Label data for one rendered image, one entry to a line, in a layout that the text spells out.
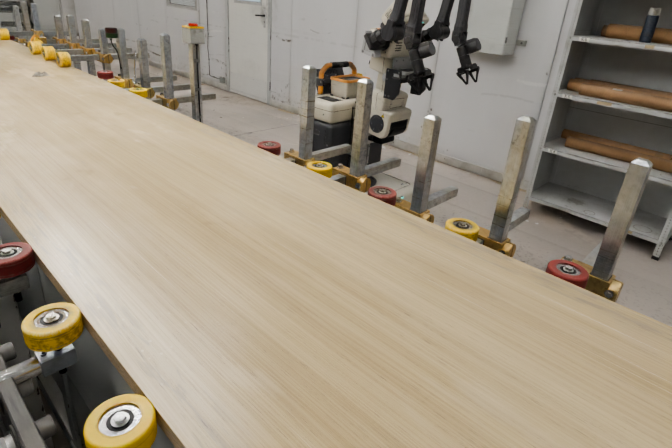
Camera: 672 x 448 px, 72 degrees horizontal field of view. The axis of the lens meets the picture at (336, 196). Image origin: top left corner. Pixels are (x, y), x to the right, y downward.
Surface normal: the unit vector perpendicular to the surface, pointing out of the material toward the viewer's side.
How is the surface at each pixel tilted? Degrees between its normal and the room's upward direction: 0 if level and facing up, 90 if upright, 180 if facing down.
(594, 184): 90
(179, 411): 0
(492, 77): 90
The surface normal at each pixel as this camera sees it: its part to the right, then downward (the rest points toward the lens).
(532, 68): -0.69, 0.25
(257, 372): 0.07, -0.91
